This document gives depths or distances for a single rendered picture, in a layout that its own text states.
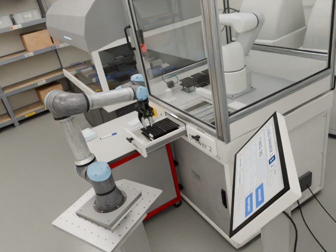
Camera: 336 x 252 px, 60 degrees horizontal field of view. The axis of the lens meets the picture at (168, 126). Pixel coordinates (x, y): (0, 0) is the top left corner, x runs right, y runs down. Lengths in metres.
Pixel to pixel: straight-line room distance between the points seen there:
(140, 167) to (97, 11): 1.28
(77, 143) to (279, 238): 1.07
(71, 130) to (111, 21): 1.27
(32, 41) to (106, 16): 3.01
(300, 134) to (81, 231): 1.50
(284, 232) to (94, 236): 0.89
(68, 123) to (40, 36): 4.01
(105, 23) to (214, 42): 1.34
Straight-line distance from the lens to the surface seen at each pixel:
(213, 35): 1.42
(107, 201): 1.63
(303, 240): 2.42
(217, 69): 1.46
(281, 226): 1.35
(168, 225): 2.55
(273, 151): 1.18
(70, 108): 1.42
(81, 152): 1.63
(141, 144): 1.83
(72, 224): 1.70
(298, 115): 2.05
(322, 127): 2.36
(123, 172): 2.18
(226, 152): 1.68
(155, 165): 2.29
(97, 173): 1.54
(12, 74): 5.88
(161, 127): 2.03
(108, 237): 1.54
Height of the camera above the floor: 1.83
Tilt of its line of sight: 28 degrees down
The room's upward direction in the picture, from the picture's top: 12 degrees counter-clockwise
